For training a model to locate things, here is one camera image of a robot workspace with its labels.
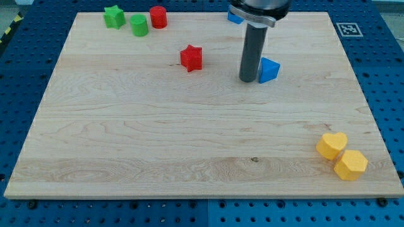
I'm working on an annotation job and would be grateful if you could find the blue triangle block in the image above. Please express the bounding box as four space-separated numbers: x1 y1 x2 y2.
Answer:
258 57 281 84

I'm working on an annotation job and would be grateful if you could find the blue block behind arm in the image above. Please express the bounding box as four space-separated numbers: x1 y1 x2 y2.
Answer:
227 6 244 25

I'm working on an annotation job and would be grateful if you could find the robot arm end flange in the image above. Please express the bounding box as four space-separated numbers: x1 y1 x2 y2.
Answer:
229 0 293 27

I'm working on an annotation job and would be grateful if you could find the wooden board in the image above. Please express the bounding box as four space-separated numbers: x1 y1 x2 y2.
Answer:
4 12 403 199

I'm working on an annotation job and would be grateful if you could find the red star block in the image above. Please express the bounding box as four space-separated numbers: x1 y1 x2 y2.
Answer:
180 45 203 72

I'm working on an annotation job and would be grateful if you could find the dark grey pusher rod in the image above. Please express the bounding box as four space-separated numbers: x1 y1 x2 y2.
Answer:
239 23 268 83

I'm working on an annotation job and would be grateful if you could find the green cylinder block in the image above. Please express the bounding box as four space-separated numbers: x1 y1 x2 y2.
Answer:
129 14 149 37

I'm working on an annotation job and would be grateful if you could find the red cylinder block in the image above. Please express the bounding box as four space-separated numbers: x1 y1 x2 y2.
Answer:
149 6 168 29

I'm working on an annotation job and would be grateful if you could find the green star block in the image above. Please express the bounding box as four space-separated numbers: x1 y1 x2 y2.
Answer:
103 5 126 30

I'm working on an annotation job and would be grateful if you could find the yellow heart block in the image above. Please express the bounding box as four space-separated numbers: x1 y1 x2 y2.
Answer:
316 132 348 160

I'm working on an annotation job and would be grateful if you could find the yellow hexagon block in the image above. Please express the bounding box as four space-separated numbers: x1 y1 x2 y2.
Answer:
334 149 369 181

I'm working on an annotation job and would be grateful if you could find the white fiducial marker tag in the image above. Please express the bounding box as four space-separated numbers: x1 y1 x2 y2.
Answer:
336 22 363 37

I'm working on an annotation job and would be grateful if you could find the black bolt front left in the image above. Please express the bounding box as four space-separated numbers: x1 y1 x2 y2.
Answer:
27 200 37 210

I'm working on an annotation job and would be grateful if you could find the black bolt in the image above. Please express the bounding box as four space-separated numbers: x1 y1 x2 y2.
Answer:
27 200 37 210
377 197 388 207

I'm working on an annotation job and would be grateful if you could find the black bolt front right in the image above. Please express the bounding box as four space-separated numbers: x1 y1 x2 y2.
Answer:
377 197 388 207

